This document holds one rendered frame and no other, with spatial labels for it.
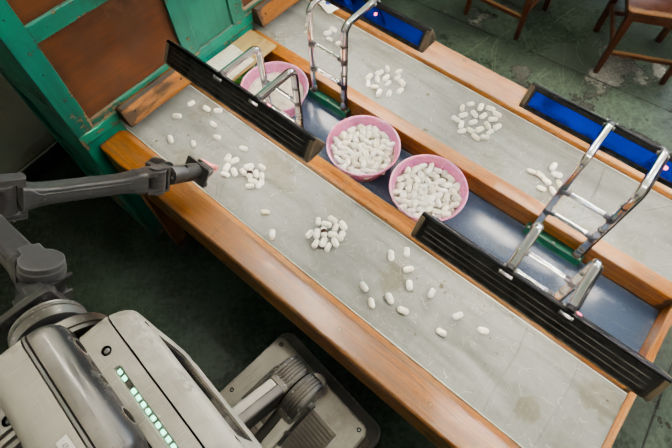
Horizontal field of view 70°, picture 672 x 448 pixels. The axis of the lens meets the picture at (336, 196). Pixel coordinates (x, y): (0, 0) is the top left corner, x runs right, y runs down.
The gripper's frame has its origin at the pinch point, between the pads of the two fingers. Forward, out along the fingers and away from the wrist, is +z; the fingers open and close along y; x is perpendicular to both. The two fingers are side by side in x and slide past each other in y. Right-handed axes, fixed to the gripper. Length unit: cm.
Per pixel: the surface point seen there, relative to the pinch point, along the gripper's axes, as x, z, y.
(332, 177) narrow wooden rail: -12.2, 22.2, -30.3
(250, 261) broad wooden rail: 13.9, -8.2, -31.1
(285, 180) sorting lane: -3.7, 15.9, -17.4
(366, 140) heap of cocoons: -24, 40, -28
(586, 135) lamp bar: -62, 36, -89
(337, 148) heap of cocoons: -17.8, 33.7, -21.9
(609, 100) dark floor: -72, 210, -85
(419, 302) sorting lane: 0, 12, -79
